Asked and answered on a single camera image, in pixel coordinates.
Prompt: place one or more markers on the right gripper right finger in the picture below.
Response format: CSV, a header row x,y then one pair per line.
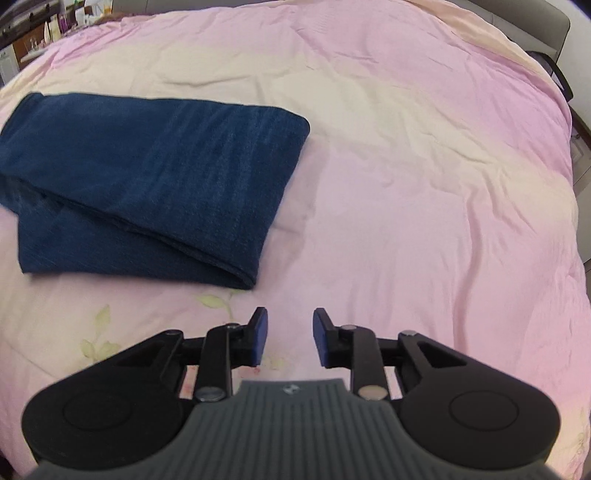
x,y
453,406

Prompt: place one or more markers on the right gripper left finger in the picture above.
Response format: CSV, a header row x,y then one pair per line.
x,y
131,405

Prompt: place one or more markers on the black bag handle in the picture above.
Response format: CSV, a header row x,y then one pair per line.
x,y
554,71

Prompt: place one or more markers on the wooden nightstand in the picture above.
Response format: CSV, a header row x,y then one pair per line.
x,y
580,153
26,47

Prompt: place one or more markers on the pink cream duvet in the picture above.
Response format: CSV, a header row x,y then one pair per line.
x,y
434,194

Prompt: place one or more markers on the grey upholstered headboard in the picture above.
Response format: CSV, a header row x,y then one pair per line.
x,y
535,25

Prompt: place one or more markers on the wooden right nightstand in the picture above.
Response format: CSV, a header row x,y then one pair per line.
x,y
580,153

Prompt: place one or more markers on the blue denim jeans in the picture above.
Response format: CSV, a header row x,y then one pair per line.
x,y
170,189

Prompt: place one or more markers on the wooden left nightstand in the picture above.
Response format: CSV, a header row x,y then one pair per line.
x,y
26,47

